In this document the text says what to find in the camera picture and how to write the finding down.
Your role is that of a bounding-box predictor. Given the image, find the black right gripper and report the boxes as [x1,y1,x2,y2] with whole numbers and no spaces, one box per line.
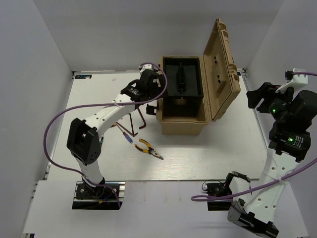
[246,82,297,122]

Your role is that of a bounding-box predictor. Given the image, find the tan plastic toolbox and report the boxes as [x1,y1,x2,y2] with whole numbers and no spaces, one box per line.
[146,18,241,135]

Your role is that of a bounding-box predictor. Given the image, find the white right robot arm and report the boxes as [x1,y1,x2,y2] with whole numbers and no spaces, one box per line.
[223,82,317,238]

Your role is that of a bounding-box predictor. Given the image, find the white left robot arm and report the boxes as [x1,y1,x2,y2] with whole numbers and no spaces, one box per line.
[66,69,167,198]

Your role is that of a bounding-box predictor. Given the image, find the black toolbox inner tray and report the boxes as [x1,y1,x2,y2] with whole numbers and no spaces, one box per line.
[162,57,204,99]

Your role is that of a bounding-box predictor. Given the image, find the large brown hex key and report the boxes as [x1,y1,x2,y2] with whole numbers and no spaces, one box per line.
[136,107,147,130]

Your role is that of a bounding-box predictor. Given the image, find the blue red screwdriver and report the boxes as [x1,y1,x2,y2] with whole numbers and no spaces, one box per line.
[116,124,133,144]

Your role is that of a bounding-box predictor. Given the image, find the blue XDOF label sticker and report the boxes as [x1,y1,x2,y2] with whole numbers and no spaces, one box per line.
[75,74,92,79]

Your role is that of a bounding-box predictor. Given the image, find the yellow black needle-nose pliers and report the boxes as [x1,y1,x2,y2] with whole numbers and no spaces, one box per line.
[134,138,164,160]

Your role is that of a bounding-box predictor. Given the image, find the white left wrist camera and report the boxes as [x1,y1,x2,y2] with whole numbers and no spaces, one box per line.
[139,63,154,74]

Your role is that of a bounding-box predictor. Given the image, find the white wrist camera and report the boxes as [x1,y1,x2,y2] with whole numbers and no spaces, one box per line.
[275,68,308,94]
[139,63,154,74]

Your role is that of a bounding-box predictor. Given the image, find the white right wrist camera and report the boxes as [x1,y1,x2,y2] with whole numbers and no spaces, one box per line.
[275,68,308,94]

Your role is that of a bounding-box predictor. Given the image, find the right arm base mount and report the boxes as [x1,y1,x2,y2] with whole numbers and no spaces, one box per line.
[202,171,252,211]

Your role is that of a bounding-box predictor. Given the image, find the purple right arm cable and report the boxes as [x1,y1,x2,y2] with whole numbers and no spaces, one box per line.
[190,69,317,202]

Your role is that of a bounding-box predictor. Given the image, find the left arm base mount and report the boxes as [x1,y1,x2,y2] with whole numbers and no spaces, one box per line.
[72,181,125,211]

